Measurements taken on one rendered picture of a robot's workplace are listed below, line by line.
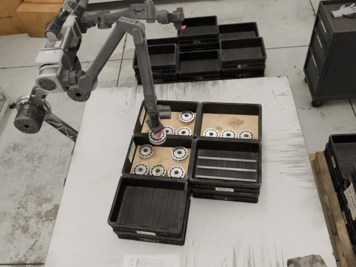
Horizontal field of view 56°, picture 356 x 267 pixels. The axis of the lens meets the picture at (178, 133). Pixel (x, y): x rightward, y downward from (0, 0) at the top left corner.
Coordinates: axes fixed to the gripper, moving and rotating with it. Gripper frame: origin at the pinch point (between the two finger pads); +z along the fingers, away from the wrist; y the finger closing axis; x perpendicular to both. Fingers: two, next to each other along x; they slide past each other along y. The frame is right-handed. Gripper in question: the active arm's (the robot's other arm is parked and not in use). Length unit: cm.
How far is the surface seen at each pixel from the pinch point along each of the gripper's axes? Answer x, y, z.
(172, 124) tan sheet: -19.5, 16.3, 22.0
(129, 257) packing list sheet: 48, -39, 35
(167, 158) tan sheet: -1.4, -4.8, 22.0
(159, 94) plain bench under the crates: -33, 58, 35
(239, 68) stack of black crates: -115, 57, 55
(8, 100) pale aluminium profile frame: 76, 211, 97
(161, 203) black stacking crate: 18.0, -28.5, 22.1
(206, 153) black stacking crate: -22.6, -16.9, 21.6
